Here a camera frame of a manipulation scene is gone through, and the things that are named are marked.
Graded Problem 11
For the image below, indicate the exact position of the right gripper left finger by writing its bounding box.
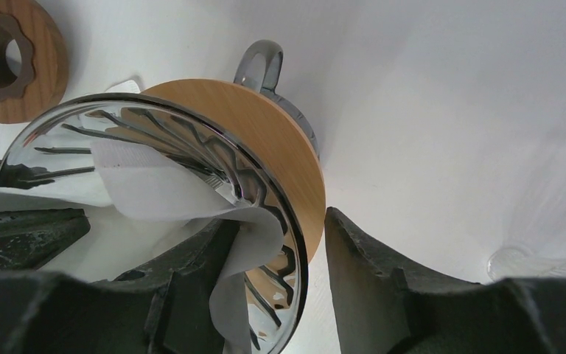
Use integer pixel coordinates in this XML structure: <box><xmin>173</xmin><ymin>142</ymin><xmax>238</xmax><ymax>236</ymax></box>
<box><xmin>0</xmin><ymin>220</ymin><xmax>240</xmax><ymax>353</ymax></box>

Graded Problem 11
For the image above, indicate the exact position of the grey glass carafe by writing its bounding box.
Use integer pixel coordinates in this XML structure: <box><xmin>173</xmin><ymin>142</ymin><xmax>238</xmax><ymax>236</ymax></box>
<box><xmin>233</xmin><ymin>39</ymin><xmax>320</xmax><ymax>158</ymax></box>

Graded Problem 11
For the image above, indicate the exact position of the grey ribbed glass dripper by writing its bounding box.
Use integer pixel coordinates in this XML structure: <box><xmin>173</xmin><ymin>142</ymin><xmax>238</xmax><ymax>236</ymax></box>
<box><xmin>0</xmin><ymin>93</ymin><xmax>308</xmax><ymax>353</ymax></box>

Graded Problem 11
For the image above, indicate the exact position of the light wooden ring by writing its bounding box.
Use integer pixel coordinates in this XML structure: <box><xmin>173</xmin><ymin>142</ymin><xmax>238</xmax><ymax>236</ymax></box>
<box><xmin>141</xmin><ymin>78</ymin><xmax>327</xmax><ymax>265</ymax></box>

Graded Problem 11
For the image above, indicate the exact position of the dark wooden ring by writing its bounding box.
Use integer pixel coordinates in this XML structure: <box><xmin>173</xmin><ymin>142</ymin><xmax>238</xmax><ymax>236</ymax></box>
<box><xmin>0</xmin><ymin>0</ymin><xmax>70</xmax><ymax>125</ymax></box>

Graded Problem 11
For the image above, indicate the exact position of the clear glass dripper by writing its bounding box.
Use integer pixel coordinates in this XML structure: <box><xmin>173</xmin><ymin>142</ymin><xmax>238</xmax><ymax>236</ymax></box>
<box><xmin>486</xmin><ymin>143</ymin><xmax>566</xmax><ymax>280</ymax></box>

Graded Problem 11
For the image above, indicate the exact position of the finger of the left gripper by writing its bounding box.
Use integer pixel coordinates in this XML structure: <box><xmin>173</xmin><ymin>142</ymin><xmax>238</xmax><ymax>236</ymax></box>
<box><xmin>0</xmin><ymin>156</ymin><xmax>91</xmax><ymax>273</ymax></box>

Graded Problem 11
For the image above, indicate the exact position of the white paper coffee filter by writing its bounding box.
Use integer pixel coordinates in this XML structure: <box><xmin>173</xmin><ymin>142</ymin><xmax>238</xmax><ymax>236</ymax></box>
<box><xmin>0</xmin><ymin>142</ymin><xmax>283</xmax><ymax>353</ymax></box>
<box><xmin>105</xmin><ymin>79</ymin><xmax>142</xmax><ymax>94</ymax></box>

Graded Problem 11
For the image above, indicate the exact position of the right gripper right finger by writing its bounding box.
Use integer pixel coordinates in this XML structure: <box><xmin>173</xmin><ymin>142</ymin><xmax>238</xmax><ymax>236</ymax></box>
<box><xmin>325</xmin><ymin>207</ymin><xmax>566</xmax><ymax>353</ymax></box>

